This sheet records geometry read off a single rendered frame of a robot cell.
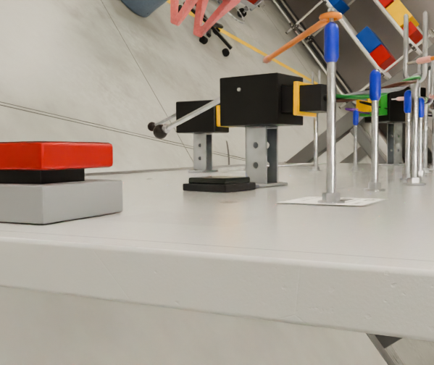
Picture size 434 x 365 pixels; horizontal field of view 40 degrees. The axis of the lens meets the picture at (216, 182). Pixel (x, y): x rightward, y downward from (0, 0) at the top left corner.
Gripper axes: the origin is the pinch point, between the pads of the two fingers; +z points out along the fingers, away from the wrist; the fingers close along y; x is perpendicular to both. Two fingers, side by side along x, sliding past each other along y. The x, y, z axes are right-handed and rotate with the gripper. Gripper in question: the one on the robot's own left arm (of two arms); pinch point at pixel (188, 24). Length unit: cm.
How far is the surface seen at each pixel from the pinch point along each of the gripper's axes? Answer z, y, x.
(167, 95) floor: 25, 209, 168
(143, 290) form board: 12, -52, -45
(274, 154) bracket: 9.2, -21.7, -31.7
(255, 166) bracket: 10.8, -22.0, -30.6
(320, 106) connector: 4.2, -24.5, -35.1
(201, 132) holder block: 13.0, 2.6, -7.2
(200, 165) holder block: 17.2, 3.2, -8.7
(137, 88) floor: 27, 181, 166
